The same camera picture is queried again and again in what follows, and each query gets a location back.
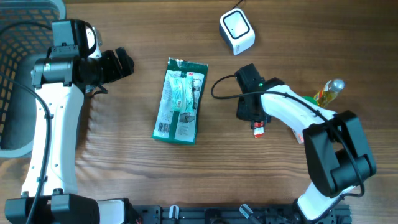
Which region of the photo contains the white barcode scanner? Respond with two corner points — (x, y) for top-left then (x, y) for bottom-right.
(219, 8), (256, 55)

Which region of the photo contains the green 3M gloves package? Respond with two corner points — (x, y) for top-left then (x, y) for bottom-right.
(152, 58), (208, 145)

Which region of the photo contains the red white tube package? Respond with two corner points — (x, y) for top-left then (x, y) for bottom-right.
(253, 121), (265, 138)

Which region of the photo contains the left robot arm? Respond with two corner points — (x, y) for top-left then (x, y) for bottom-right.
(5, 19), (142, 223)

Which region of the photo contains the grey plastic mesh basket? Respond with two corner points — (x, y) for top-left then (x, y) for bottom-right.
(1, 0), (67, 159)

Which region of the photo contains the yellow oil bottle silver cap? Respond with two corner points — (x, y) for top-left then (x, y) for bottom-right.
(313, 78), (345, 108)

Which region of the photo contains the Knorr jar green lid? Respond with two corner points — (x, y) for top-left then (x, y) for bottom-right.
(303, 96), (318, 106)

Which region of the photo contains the pink Kleenex tissue pack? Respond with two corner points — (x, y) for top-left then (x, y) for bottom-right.
(292, 130), (304, 144)

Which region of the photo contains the teal toothbrush package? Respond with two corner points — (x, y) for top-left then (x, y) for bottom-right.
(169, 76), (194, 114)

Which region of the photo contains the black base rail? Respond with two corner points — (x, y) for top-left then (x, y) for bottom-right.
(124, 203), (352, 224)

